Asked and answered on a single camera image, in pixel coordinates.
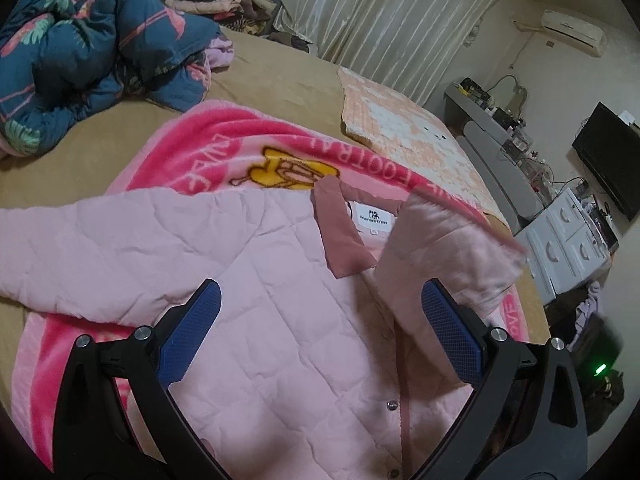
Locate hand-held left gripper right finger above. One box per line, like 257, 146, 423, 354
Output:
421, 278, 589, 480

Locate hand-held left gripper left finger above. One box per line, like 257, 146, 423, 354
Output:
52, 278, 235, 480

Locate pink quilted jacket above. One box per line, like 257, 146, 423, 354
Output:
0, 177, 527, 480

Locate purple cloth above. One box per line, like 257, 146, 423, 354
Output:
574, 280, 603, 343

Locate white drawer cabinet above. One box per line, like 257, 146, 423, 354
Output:
514, 189, 614, 307

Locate grey desk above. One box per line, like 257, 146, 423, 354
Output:
442, 82, 547, 222

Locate pink printed blanket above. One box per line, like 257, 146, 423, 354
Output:
12, 100, 532, 443

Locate black television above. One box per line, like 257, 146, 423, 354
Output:
571, 102, 640, 221

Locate peach checkered blanket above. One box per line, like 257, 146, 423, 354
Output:
337, 66, 512, 235

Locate clutter of desk items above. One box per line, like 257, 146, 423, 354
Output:
457, 76, 561, 196

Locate blue floral duvet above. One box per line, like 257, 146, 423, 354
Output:
0, 0, 236, 157

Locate cream curtain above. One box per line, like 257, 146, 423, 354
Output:
262, 0, 522, 112

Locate white air conditioner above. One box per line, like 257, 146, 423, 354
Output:
540, 7, 609, 59

